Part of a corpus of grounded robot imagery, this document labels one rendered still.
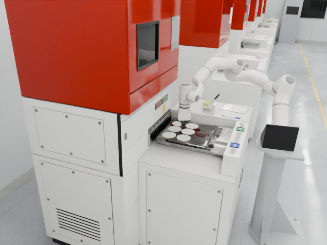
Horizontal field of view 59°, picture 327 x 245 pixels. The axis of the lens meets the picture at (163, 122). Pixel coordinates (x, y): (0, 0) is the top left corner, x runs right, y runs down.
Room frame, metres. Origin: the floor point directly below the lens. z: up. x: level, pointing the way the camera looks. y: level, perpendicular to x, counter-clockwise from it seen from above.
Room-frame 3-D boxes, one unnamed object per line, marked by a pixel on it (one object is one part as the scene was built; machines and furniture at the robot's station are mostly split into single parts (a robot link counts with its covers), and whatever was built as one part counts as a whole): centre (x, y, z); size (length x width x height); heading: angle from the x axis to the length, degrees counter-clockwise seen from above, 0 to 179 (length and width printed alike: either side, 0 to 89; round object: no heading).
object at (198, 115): (2.23, -0.41, 0.89); 0.62 x 0.35 x 0.14; 69
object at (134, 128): (1.80, 0.10, 1.02); 0.82 x 0.03 x 0.40; 159
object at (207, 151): (1.77, -0.20, 0.84); 0.50 x 0.02 x 0.03; 69
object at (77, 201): (1.92, 0.41, 0.41); 0.82 x 0.71 x 0.82; 159
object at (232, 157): (1.72, -0.50, 0.89); 0.55 x 0.09 x 0.14; 159
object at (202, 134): (1.91, -0.18, 0.90); 0.34 x 0.34 x 0.01; 69
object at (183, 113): (1.96, -0.15, 1.03); 0.10 x 0.07 x 0.11; 101
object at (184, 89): (1.95, -0.15, 1.17); 0.09 x 0.08 x 0.13; 45
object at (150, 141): (1.97, 0.02, 0.89); 0.44 x 0.02 x 0.10; 159
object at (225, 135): (1.83, -0.44, 0.87); 0.36 x 0.08 x 0.03; 159
